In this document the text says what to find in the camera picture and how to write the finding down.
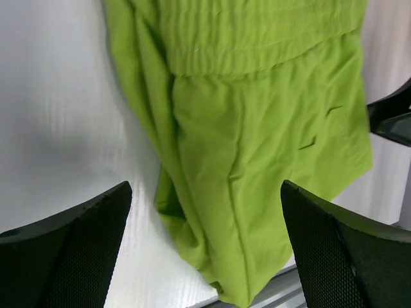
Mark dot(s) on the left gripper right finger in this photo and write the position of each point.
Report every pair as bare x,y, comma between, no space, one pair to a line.
306,215

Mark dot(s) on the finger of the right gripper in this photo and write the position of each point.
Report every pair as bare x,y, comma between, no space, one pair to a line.
389,117

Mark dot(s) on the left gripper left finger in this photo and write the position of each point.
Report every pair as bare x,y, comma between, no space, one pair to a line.
67,259

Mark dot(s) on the lime green shorts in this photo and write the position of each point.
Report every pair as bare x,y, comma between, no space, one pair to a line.
236,97

